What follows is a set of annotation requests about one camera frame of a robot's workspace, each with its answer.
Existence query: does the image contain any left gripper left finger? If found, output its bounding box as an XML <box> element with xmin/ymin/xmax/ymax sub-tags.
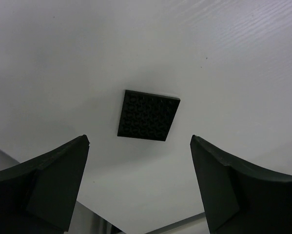
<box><xmin>0</xmin><ymin>135</ymin><xmax>90</xmax><ymax>234</ymax></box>

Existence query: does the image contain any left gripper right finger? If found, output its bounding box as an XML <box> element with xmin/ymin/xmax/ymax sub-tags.
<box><xmin>190</xmin><ymin>136</ymin><xmax>292</xmax><ymax>234</ymax></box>

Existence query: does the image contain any black lego brick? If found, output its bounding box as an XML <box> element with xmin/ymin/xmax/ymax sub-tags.
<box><xmin>117</xmin><ymin>90</ymin><xmax>180</xmax><ymax>141</ymax></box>

